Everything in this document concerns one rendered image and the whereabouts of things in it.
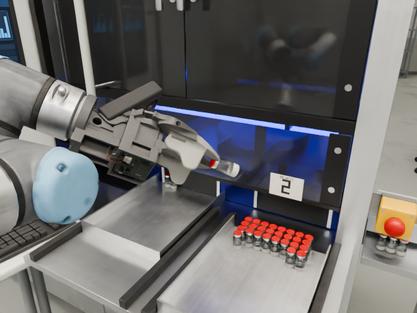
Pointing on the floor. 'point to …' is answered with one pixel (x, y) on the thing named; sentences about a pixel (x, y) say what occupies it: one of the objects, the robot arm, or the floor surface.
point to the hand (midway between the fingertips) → (208, 156)
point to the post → (372, 127)
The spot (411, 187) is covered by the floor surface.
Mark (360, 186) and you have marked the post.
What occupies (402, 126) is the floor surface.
